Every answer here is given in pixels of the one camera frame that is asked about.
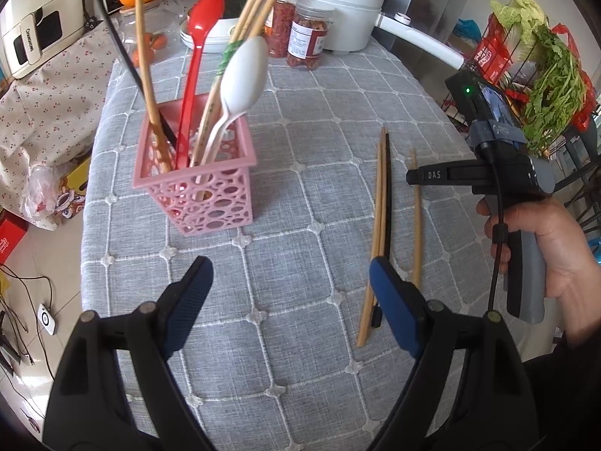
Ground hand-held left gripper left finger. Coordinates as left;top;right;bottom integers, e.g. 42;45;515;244
42;256;214;451

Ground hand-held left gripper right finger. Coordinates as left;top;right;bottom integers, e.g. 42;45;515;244
366;256;531;451

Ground pink plastic utensil basket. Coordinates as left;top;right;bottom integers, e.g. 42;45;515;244
133;93;258;238

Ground white plastic spoon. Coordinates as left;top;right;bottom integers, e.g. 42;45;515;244
202;36;269;165

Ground green patterned wooden chopstick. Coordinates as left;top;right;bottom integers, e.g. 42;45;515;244
190;0;273;167

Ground thick wooden chopstick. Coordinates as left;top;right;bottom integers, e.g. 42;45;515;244
135;0;174;174

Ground red plastic spoon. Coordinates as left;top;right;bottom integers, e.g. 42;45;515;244
175;0;226;170

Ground person's right forearm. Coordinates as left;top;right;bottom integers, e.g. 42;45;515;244
545;244;601;386

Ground person's right hand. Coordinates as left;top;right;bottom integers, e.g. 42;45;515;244
475;195;587;301

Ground bunch of green herbs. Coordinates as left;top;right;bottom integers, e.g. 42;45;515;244
521;26;587;151

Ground grey checked tablecloth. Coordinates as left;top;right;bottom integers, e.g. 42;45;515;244
80;42;559;451

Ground red snack packet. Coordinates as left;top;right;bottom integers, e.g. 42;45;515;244
474;14;515;80

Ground red plastic bag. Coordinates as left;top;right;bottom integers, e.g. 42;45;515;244
549;23;599;132

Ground white charger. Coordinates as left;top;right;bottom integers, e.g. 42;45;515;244
36;301;59;336

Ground blue plastic bag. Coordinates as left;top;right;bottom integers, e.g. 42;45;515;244
453;18;484;41

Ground napa cabbage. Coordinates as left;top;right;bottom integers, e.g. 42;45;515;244
491;0;550;33

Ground yellow cardboard box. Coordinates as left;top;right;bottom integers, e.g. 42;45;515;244
56;155;92;219

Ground white electric pot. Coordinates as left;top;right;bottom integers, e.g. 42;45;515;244
276;0;465;69

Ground labelled jar of dried fruit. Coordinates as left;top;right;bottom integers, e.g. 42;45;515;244
286;0;332;72

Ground grey refrigerator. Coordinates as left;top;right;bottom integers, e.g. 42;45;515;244
376;0;475;57

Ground crumpled white plastic bag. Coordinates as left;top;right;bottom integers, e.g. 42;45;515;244
21;164;66;231

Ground red box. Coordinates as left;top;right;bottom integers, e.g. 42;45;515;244
0;209;29;264

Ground jar of red berries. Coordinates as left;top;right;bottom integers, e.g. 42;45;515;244
263;0;308;59

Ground floral cloth cover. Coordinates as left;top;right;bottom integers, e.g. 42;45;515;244
0;23;123;231

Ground white bowl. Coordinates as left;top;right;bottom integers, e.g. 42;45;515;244
187;7;245;41

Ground glass jar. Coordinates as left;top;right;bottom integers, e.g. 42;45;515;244
117;2;186;69

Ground cream air fryer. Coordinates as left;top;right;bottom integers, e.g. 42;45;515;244
0;0;90;80

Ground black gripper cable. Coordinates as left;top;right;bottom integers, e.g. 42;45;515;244
486;148;512;315

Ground black wire rack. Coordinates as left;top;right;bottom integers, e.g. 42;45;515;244
441;9;601;226

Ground black cables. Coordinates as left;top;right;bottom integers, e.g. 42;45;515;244
0;263;54;362

